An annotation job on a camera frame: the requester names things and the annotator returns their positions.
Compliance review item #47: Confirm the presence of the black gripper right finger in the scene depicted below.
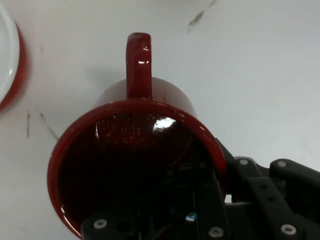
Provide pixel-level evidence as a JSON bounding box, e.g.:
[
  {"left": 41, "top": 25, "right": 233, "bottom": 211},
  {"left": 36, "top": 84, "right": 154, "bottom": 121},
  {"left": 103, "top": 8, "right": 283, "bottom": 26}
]
[{"left": 215, "top": 137, "right": 320, "bottom": 240}]

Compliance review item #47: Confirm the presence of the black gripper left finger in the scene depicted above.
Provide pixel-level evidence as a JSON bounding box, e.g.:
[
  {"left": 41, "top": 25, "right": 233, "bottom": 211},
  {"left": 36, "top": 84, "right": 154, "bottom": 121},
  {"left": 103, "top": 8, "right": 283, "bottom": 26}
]
[{"left": 80, "top": 159, "right": 229, "bottom": 240}]

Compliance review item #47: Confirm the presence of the dark red speckled mug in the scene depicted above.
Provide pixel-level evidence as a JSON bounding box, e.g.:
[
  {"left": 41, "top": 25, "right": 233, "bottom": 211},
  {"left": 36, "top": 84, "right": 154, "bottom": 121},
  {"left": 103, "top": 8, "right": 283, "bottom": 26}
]
[{"left": 46, "top": 31, "right": 228, "bottom": 239}]

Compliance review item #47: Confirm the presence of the red bowl with white inside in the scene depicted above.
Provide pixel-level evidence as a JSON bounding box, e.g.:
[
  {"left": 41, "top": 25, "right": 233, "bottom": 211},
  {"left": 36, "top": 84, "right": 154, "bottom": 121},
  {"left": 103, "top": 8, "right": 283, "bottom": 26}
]
[{"left": 0, "top": 4, "right": 32, "bottom": 112}]

